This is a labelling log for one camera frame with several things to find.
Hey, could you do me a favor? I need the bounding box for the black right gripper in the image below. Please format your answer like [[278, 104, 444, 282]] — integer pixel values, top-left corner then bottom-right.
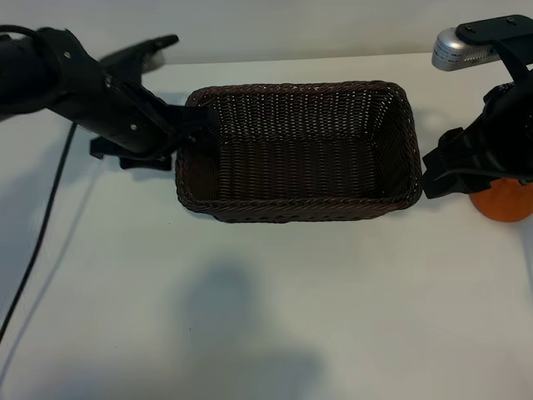
[[421, 81, 533, 200]]

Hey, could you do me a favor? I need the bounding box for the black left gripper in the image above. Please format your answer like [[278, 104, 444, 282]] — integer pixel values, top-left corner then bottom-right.
[[39, 27, 217, 172]]

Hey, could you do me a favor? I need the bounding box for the orange fruit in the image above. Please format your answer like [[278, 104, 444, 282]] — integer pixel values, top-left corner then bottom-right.
[[469, 177, 533, 223]]

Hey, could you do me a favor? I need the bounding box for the dark brown wicker basket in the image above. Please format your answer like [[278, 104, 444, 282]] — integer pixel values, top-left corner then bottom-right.
[[174, 80, 422, 224]]

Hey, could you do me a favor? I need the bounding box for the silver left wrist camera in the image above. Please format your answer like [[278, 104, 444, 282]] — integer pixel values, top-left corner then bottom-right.
[[137, 49, 170, 74]]

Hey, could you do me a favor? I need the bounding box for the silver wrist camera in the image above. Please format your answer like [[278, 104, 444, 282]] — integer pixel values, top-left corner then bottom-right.
[[431, 27, 499, 73], [137, 49, 170, 74]]

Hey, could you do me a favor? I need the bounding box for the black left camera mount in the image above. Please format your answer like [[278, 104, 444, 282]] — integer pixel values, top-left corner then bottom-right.
[[99, 34, 180, 78]]

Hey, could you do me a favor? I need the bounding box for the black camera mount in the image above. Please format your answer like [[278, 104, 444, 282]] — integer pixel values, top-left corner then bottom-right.
[[456, 14, 533, 87], [99, 34, 180, 78]]

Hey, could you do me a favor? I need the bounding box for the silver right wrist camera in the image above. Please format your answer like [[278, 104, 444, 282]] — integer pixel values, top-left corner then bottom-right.
[[431, 27, 499, 73]]

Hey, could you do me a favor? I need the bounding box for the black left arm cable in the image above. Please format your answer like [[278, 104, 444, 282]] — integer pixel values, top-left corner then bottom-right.
[[0, 122, 78, 334]]

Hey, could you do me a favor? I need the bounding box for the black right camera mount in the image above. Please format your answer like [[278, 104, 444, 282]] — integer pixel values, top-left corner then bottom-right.
[[456, 14, 533, 87]]

